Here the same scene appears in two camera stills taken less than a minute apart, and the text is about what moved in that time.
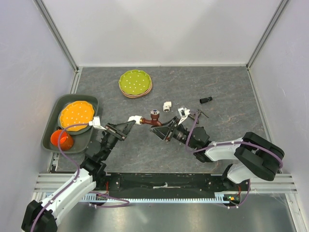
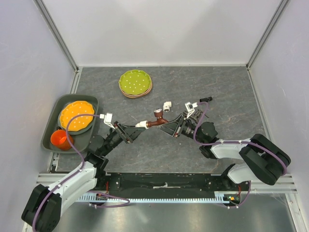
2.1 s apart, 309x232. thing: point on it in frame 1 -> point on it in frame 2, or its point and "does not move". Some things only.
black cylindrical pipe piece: (205, 100) does not move
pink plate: (144, 93) does not move
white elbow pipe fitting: (136, 118) -> (142, 123)
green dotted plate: (134, 82) does not move
